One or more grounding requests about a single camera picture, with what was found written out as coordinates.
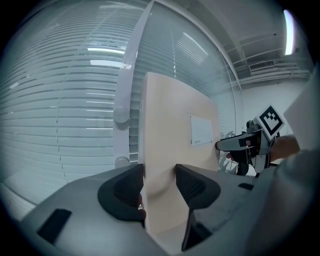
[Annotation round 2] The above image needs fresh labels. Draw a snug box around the round metal door fitting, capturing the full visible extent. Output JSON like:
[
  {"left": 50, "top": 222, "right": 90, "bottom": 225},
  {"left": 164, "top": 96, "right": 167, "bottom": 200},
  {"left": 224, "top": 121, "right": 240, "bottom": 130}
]
[
  {"left": 113, "top": 106, "right": 131, "bottom": 124},
  {"left": 115, "top": 156, "right": 131, "bottom": 169}
]

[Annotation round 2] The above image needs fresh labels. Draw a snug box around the ceiling strip light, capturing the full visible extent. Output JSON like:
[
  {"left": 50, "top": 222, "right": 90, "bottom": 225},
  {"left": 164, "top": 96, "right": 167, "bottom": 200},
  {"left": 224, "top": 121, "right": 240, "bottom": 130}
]
[{"left": 283, "top": 9, "right": 295, "bottom": 56}]

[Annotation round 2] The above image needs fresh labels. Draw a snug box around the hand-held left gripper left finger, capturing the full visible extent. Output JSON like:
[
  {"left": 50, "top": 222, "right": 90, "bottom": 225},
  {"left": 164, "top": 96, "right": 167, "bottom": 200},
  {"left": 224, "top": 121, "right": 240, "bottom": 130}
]
[{"left": 18, "top": 163, "right": 163, "bottom": 256}]

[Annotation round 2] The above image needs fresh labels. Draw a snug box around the beige object white label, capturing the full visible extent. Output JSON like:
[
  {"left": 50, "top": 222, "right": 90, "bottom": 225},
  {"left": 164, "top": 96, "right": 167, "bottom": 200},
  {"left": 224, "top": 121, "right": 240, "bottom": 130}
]
[{"left": 139, "top": 71, "right": 220, "bottom": 238}]

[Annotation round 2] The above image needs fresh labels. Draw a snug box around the ceiling air vent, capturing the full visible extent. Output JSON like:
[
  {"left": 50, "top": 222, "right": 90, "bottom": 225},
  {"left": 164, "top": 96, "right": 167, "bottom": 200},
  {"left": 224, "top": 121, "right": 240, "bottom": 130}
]
[{"left": 249, "top": 59, "right": 276, "bottom": 73}]

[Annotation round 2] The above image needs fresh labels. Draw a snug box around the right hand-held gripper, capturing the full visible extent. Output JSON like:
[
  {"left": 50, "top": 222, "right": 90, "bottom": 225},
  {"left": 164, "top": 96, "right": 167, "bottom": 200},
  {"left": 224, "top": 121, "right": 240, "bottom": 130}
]
[{"left": 215, "top": 104, "right": 286, "bottom": 177}]

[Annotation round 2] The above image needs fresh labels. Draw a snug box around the person's right forearm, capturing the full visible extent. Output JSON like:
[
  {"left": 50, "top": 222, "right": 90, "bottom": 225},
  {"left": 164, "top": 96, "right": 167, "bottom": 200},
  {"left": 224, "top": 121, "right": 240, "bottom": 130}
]
[{"left": 257, "top": 134, "right": 320, "bottom": 252}]

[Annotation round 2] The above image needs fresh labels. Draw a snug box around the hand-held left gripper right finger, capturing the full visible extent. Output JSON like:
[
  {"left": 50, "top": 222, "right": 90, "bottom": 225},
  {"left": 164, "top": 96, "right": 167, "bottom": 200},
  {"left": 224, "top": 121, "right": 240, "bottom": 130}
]
[{"left": 174, "top": 163, "right": 261, "bottom": 252}]

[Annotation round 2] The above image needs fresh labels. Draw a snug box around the white partition post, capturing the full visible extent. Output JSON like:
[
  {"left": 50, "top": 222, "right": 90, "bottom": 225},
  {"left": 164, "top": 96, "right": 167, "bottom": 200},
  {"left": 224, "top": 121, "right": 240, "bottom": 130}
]
[{"left": 112, "top": 0, "right": 156, "bottom": 171}]

